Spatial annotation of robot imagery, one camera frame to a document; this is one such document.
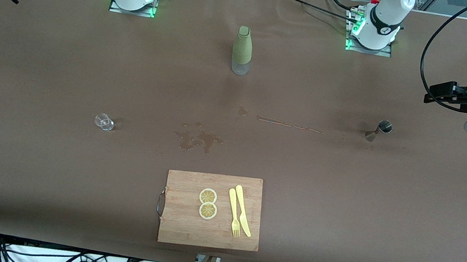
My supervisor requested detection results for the steel double jigger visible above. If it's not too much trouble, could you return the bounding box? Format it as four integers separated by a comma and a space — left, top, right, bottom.
364, 118, 394, 145

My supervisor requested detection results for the small clear glass beaker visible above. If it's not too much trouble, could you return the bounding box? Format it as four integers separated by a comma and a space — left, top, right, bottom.
94, 112, 116, 132

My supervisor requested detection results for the brown table mat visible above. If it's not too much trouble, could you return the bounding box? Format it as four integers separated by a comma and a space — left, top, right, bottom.
0, 0, 467, 262

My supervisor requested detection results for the green sleeved glass bottle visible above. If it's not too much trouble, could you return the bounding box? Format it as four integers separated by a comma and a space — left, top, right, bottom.
229, 25, 256, 77

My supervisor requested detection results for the yellow plastic knife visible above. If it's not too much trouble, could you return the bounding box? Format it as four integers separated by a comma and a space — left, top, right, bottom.
229, 185, 258, 238

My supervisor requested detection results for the yellow plastic fork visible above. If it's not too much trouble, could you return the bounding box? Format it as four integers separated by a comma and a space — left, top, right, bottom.
223, 188, 247, 238

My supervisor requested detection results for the lemon slice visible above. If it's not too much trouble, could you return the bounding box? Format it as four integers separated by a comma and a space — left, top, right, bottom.
198, 201, 219, 221
198, 187, 219, 206

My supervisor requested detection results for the wooden cutting board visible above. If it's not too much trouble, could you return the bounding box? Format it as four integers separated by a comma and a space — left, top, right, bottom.
153, 165, 268, 256

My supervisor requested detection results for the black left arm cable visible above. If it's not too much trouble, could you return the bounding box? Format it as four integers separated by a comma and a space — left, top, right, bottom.
414, 0, 467, 114

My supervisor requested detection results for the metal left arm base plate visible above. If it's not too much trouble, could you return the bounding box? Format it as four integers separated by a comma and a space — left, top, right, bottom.
344, 8, 397, 57

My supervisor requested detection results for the black base cable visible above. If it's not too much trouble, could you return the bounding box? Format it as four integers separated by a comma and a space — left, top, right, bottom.
273, 0, 362, 25

